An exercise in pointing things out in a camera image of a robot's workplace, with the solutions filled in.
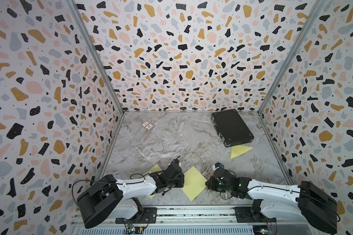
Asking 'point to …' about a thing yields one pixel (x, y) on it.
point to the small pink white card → (147, 125)
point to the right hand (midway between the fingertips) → (204, 184)
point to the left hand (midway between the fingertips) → (187, 180)
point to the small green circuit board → (135, 230)
